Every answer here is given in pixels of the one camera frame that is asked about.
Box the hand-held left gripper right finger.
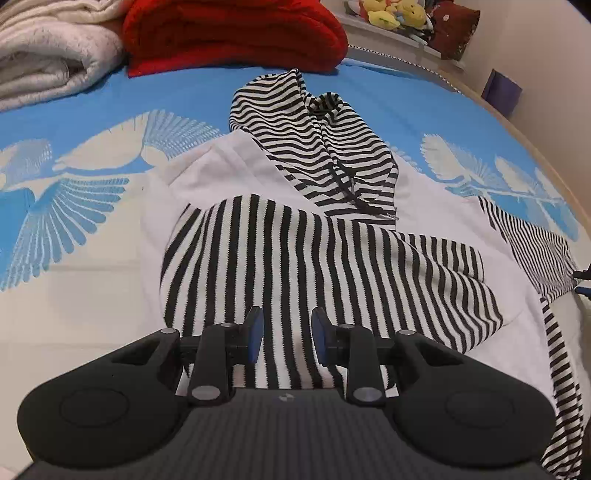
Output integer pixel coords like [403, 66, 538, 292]
[311, 306, 468, 409]

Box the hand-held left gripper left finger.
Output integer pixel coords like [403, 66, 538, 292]
[110, 306, 265, 408]

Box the black white striped hoodie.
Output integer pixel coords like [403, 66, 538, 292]
[139, 68, 586, 480]

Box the purple box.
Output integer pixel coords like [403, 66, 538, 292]
[481, 68, 523, 116]

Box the blue white printed bedsheet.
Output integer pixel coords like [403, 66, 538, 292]
[0, 44, 591, 480]

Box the dark red cushion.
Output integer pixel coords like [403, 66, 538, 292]
[428, 0, 482, 61]

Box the white headboard shelf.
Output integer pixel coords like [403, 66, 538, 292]
[318, 0, 465, 75]

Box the red knitted blanket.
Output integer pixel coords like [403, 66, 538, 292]
[122, 0, 349, 78]

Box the yellow plush toy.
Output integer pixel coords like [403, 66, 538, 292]
[359, 0, 402, 30]
[395, 0, 428, 29]

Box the cream fleece blanket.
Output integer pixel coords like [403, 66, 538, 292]
[0, 0, 134, 112]

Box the wooden bed frame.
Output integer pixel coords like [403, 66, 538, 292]
[434, 69, 591, 217]

